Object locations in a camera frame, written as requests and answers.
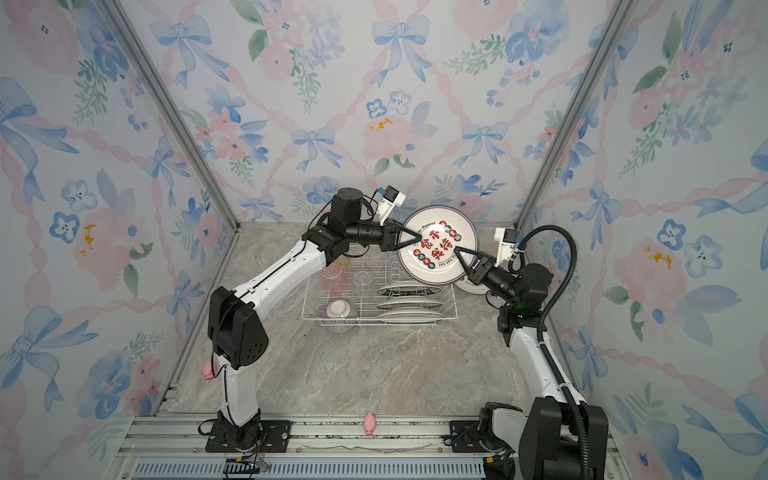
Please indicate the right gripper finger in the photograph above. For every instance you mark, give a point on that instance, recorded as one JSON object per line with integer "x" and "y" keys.
{"x": 484, "y": 259}
{"x": 467, "y": 258}

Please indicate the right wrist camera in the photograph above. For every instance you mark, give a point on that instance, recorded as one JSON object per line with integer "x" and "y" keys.
{"x": 507, "y": 244}

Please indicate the plate with red characters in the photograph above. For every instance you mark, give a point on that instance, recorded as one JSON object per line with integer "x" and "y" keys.
{"x": 469, "y": 287}

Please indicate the front white plate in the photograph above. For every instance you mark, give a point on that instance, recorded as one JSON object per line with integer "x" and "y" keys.
{"x": 414, "y": 315}

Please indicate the right corner aluminium post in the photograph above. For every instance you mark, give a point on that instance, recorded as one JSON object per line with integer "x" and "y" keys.
{"x": 607, "y": 42}

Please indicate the clear glass cup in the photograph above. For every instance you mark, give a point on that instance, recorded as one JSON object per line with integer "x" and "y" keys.
{"x": 362, "y": 284}

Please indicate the pink plastic cup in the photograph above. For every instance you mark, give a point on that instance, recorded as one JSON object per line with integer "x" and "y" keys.
{"x": 334, "y": 279}

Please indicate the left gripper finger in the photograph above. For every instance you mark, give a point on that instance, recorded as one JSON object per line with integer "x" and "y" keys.
{"x": 398, "y": 245}
{"x": 402, "y": 233}

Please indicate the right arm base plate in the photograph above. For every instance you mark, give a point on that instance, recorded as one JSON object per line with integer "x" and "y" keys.
{"x": 465, "y": 437}

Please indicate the pink pig toy on rail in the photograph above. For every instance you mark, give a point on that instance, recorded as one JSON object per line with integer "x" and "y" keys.
{"x": 369, "y": 424}

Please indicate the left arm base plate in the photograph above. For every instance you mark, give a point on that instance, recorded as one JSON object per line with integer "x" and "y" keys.
{"x": 258, "y": 436}

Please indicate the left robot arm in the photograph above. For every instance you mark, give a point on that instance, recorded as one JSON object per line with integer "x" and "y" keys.
{"x": 238, "y": 336}

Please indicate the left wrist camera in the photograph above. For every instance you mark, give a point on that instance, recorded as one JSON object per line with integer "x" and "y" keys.
{"x": 391, "y": 199}

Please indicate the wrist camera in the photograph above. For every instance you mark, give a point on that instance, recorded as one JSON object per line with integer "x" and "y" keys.
{"x": 507, "y": 244}
{"x": 391, "y": 199}

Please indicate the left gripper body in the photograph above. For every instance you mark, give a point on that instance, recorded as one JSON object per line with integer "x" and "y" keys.
{"x": 366, "y": 233}

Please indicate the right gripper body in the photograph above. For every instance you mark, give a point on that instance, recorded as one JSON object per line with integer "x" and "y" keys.
{"x": 499, "y": 281}

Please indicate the left corner aluminium post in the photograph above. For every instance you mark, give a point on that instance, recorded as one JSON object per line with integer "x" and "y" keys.
{"x": 118, "y": 21}

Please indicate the clear cup white base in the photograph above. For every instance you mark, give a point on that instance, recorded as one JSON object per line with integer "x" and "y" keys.
{"x": 337, "y": 317}

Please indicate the pink pig toy left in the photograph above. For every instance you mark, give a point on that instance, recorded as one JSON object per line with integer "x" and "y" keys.
{"x": 208, "y": 371}

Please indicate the corner aluminium post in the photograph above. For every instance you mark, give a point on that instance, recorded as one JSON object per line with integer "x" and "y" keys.
{"x": 118, "y": 21}
{"x": 607, "y": 42}

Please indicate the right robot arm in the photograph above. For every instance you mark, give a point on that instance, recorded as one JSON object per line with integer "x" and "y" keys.
{"x": 562, "y": 437}

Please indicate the white wire dish rack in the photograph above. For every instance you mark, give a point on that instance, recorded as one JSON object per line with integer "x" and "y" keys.
{"x": 385, "y": 268}

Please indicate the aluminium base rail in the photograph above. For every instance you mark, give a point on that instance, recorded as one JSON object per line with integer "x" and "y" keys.
{"x": 173, "y": 446}

